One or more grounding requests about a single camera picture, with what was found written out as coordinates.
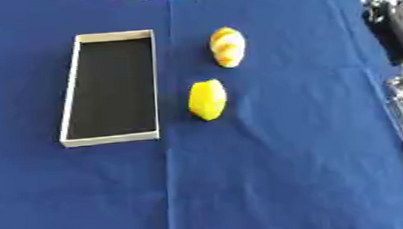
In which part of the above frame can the tan box with black inside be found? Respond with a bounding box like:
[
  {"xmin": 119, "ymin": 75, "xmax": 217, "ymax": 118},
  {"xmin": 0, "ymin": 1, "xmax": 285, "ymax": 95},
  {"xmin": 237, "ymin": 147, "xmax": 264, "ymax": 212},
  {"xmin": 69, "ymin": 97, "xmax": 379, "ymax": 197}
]
[{"xmin": 50, "ymin": 28, "xmax": 163, "ymax": 149}]

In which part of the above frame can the yellow toy lemon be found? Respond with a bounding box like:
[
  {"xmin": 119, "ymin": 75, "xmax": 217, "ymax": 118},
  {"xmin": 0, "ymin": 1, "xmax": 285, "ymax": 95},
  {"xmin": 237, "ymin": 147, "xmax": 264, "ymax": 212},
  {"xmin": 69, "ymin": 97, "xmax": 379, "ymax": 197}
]
[{"xmin": 185, "ymin": 78, "xmax": 230, "ymax": 123}]

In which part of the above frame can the yellow orange toy bread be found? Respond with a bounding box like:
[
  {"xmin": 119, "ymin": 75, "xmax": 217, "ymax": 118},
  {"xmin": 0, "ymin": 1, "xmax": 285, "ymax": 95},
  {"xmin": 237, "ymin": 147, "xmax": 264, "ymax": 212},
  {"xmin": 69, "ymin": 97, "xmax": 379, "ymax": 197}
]
[{"xmin": 206, "ymin": 25, "xmax": 250, "ymax": 70}]

